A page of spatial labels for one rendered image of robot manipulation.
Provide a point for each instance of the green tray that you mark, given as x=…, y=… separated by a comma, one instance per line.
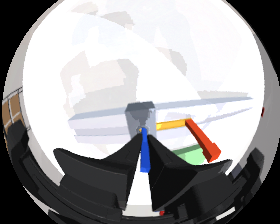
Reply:
x=192, y=154

